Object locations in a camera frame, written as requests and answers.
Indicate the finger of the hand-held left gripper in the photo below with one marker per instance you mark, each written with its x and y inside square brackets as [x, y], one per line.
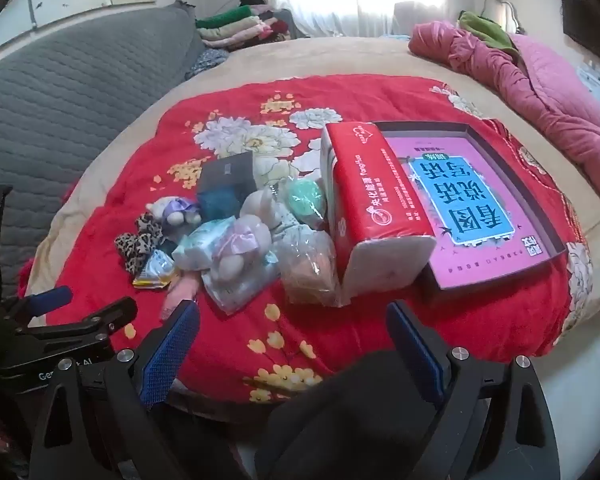
[110, 315]
[50, 299]

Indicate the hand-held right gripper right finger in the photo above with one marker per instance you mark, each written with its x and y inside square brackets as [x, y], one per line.
[415, 350]

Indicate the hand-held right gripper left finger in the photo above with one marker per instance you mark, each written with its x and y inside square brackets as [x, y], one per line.
[172, 355]

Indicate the pink soft pouch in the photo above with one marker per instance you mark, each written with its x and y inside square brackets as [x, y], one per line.
[177, 297]

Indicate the leopard print hair bow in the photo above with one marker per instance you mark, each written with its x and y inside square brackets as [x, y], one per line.
[137, 250]

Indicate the purple bow plush toy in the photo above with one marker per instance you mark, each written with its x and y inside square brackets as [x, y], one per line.
[175, 212]

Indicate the white plush toy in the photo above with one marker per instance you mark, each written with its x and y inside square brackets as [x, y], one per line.
[260, 207]

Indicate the grey cardboard box tray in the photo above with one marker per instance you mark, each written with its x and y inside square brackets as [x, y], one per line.
[420, 129]

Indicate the yellow snack packet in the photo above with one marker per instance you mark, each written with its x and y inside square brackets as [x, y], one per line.
[155, 270]

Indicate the red floral blanket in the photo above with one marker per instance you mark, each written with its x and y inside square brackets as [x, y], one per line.
[230, 325]

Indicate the pale blue wipes packet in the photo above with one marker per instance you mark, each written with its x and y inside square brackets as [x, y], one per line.
[197, 247]

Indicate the beige puff in plastic bag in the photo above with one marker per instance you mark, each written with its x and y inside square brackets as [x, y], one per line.
[305, 270]

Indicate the teal textured sponge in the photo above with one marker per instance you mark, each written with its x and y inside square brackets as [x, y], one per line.
[220, 205]

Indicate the pink picture book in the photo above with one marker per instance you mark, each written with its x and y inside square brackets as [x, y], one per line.
[460, 200]

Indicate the red tissue pack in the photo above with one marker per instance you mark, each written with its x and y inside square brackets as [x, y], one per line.
[370, 195]

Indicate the dark grey small box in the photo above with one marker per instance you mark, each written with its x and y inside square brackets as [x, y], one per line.
[227, 172]

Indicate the green powder puff in bag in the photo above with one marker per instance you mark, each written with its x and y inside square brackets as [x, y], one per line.
[305, 200]

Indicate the grey quilted headboard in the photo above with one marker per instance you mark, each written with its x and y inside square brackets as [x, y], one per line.
[55, 110]

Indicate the blue patterned pillow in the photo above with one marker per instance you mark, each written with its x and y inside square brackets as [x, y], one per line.
[207, 60]

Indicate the pink quilt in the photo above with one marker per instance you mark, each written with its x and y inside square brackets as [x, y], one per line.
[555, 105]

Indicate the stack of folded clothes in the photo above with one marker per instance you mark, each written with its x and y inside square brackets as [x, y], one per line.
[235, 27]

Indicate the green cloth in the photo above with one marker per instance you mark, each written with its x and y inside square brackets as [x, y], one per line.
[485, 27]

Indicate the grey upholstered chair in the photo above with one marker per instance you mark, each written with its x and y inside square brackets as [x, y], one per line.
[422, 17]

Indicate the white framed mirror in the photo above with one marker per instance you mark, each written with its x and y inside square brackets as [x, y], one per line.
[500, 10]

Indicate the black wall television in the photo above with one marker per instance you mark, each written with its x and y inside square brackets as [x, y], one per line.
[592, 22]

